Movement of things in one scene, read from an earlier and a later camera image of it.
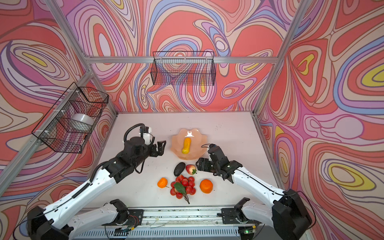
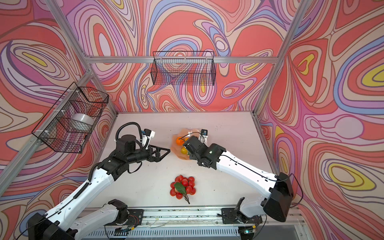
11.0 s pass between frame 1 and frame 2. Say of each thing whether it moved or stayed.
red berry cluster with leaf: stayed
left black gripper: moved
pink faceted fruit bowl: stayed
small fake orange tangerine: moved
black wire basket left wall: stayed
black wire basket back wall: stayed
